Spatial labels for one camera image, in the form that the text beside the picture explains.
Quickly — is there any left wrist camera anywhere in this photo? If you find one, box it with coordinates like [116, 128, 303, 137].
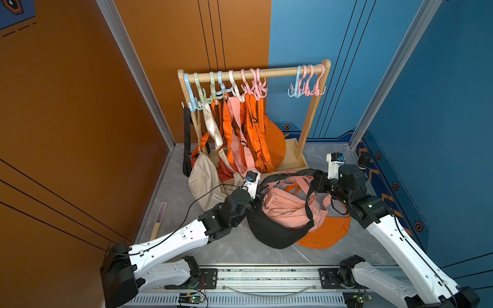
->
[243, 169, 261, 199]

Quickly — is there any green circuit board left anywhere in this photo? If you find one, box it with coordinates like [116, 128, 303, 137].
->
[177, 293, 207, 307]

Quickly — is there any black crescent bag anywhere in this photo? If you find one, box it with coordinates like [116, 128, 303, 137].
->
[247, 169, 318, 249]

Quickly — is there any black strap bag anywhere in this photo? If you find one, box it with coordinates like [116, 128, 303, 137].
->
[182, 108, 193, 177]

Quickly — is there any beige crescent bag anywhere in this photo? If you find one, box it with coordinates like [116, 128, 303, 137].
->
[188, 105, 243, 211]

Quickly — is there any light blue hook leftmost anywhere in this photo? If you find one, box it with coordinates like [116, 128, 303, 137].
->
[184, 73, 204, 112]

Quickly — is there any wooden clothes rack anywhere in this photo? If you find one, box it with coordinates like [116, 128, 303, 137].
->
[178, 60, 331, 159]

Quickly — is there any pink hook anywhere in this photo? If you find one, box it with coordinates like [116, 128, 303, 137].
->
[311, 64, 326, 96]
[302, 64, 317, 97]

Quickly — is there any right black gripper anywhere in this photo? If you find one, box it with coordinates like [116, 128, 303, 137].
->
[312, 171, 353, 208]

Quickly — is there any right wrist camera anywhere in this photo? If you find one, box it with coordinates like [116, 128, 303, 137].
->
[326, 152, 345, 180]

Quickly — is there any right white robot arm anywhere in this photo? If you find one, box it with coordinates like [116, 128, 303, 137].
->
[309, 164, 480, 307]

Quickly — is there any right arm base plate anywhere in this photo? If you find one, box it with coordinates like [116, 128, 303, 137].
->
[318, 268, 344, 290]

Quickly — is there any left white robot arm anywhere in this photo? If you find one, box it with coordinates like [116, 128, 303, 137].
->
[100, 184, 256, 307]

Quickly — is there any orange crescent bag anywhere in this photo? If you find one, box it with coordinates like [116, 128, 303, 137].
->
[264, 115, 286, 169]
[298, 194, 350, 250]

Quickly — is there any circuit board right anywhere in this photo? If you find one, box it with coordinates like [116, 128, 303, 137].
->
[343, 293, 373, 308]

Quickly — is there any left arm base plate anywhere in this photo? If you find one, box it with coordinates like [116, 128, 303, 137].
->
[185, 268, 218, 290]

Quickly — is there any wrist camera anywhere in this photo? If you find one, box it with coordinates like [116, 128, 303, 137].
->
[326, 152, 345, 180]
[243, 169, 261, 199]

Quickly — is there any pink bag middle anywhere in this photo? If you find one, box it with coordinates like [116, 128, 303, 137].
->
[227, 96, 255, 177]

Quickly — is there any pink hook rightmost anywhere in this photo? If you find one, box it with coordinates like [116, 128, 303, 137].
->
[311, 64, 326, 96]

